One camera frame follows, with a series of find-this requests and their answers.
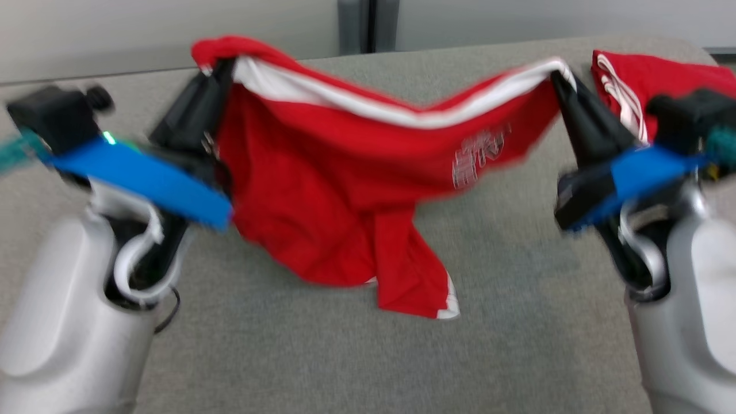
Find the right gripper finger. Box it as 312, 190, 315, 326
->
561, 70, 637, 157
550, 70, 605, 168

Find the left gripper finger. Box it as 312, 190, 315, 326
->
148, 57, 231, 151
172, 57, 237, 173

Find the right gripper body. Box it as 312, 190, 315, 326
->
554, 165, 680, 303

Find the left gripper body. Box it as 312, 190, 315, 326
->
106, 190, 196, 308

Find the red Bulls 23 jersey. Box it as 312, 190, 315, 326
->
591, 50, 736, 144

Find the red shorts white trim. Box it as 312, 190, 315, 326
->
191, 36, 576, 320

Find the left blue camera mount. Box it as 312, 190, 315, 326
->
49, 138, 233, 231

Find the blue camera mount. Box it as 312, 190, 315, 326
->
49, 138, 233, 231
566, 147, 706, 232

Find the right blue camera mount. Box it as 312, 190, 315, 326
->
566, 147, 706, 232

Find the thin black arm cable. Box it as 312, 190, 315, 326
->
153, 286, 182, 335

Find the right camera cable teal plug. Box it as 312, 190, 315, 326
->
704, 126, 736, 167

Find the camera cable teal plug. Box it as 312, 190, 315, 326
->
704, 126, 736, 167
0, 131, 49, 173

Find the left camera cable teal plug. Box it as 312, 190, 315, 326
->
0, 131, 49, 173

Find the grey cylindrical post cap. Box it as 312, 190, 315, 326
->
338, 0, 369, 56
374, 0, 400, 52

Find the grey metal partition post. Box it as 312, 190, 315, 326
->
366, 0, 378, 52

